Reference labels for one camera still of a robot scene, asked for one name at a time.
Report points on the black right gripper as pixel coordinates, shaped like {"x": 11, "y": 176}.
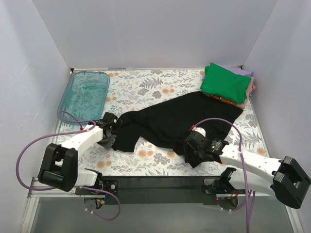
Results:
{"x": 190, "y": 154}

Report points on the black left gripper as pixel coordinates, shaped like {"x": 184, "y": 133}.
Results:
{"x": 112, "y": 122}

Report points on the black t-shirt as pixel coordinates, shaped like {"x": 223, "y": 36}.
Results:
{"x": 167, "y": 124}

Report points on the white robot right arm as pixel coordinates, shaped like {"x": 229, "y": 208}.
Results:
{"x": 284, "y": 179}

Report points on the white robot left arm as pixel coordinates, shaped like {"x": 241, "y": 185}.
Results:
{"x": 59, "y": 168}

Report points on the teal transparent plastic tray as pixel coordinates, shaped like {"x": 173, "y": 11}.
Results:
{"x": 84, "y": 96}

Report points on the orange patterned folded t-shirt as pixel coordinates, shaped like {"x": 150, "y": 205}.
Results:
{"x": 224, "y": 100}

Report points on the green folded t-shirt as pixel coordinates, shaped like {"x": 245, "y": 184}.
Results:
{"x": 223, "y": 83}

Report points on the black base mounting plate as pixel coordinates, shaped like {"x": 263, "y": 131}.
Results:
{"x": 159, "y": 189}

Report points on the pink folded t-shirt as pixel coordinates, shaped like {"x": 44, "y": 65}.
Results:
{"x": 250, "y": 88}

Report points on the lavender folded t-shirt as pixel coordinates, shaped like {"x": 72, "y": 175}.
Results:
{"x": 238, "y": 71}

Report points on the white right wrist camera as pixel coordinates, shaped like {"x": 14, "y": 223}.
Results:
{"x": 199, "y": 130}

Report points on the aluminium frame rail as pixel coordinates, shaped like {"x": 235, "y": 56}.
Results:
{"x": 56, "y": 211}

